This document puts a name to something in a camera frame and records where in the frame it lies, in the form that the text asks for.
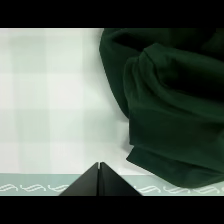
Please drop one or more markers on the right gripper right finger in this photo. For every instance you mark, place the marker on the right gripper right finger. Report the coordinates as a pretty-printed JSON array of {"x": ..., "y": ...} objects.
[{"x": 113, "y": 184}]

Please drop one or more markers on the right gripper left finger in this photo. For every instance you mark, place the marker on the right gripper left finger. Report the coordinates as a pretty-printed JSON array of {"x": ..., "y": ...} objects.
[{"x": 87, "y": 184}]

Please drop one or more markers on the dark green garment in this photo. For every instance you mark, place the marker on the dark green garment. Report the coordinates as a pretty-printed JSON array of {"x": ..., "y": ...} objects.
[{"x": 170, "y": 110}]

